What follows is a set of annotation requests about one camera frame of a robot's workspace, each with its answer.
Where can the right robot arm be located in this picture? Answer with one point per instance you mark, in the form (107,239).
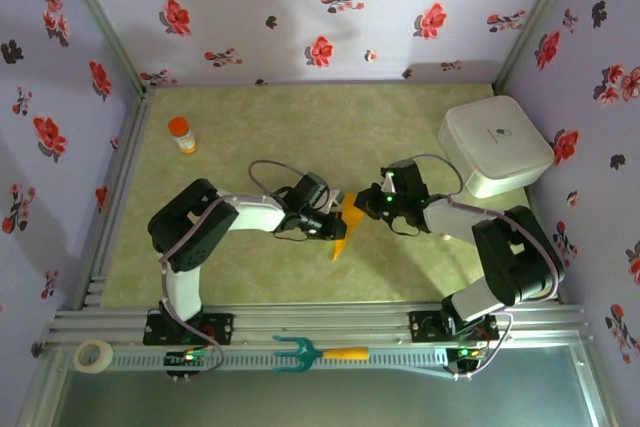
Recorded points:
(450,217)

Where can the grey metal sheet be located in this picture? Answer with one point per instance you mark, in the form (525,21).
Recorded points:
(320,402)

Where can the white lidded box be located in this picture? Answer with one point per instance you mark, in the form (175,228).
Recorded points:
(495,137)

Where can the orange-capped bottle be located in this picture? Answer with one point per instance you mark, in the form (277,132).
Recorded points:
(184,136)

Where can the white tape roll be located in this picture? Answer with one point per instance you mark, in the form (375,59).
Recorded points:
(93,356)

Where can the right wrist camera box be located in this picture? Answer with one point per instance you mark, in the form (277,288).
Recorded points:
(387,182)

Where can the aluminium mounting rail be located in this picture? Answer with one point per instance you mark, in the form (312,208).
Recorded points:
(320,319)

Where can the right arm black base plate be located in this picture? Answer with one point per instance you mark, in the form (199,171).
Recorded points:
(425,327)

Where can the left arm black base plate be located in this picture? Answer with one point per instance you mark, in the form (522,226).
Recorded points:
(220,329)

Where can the aluminium side rail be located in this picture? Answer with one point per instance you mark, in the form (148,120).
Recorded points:
(134,132)

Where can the aluminium frame post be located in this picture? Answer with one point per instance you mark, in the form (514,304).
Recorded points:
(97,12)
(541,12)

